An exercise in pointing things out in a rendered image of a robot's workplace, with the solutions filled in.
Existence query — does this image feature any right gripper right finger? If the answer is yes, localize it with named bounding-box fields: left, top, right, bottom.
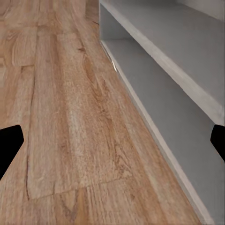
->
left=210, top=124, right=225, bottom=161

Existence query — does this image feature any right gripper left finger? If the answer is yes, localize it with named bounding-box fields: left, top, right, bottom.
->
left=0, top=125, right=24, bottom=180

